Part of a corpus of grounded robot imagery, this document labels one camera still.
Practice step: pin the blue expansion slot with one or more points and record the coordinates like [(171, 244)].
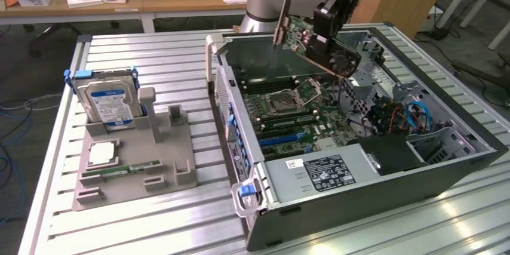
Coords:
[(279, 139)]

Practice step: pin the green RAM stick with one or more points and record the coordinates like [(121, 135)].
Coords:
[(119, 169)]

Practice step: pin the gray perforated drive cage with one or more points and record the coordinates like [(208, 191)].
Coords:
[(364, 90)]

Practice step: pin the black open PC case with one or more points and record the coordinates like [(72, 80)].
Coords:
[(358, 207)]

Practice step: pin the green motherboard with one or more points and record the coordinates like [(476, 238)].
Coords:
[(328, 120)]

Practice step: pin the metal socket cover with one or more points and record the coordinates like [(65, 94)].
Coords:
[(308, 91)]

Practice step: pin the green graphics card with fan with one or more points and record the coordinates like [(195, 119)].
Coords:
[(296, 32)]

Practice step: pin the gray power supply unit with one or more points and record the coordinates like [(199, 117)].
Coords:
[(287, 184)]

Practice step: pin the gray parts rack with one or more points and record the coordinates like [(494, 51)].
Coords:
[(127, 190)]

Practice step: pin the empty black RAM slot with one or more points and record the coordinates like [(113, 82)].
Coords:
[(291, 128)]

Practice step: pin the blue card retention latch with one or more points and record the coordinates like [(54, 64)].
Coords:
[(229, 116)]

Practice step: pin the gray metal disk bay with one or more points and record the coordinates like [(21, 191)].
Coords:
[(435, 147)]

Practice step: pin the silver CPU chip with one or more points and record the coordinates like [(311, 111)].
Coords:
[(103, 153)]

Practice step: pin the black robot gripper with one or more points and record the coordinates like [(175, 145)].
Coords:
[(337, 13)]

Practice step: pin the CPU socket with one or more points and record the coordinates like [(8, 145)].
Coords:
[(284, 103)]

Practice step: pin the black plastic air shroud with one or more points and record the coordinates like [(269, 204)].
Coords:
[(390, 153)]

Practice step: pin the hard disk in blue caddy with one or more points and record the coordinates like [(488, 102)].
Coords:
[(109, 105)]

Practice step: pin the installed RAM stick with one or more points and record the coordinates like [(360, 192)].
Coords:
[(287, 119)]

